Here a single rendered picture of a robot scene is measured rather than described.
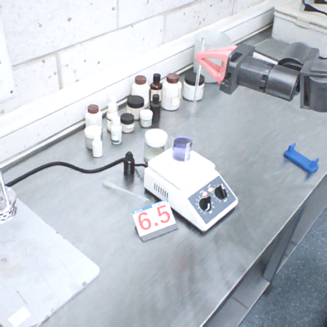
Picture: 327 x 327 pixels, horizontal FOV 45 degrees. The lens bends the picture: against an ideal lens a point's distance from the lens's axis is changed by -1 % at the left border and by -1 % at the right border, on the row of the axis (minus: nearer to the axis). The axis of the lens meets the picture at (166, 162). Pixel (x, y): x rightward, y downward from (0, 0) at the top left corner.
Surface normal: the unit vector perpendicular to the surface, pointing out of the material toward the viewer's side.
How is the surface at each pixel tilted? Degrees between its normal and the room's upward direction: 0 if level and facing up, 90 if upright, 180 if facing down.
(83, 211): 0
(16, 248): 0
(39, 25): 90
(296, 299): 0
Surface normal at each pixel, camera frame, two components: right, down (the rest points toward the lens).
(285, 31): -0.67, 0.49
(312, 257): 0.07, -0.76
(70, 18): 0.77, 0.46
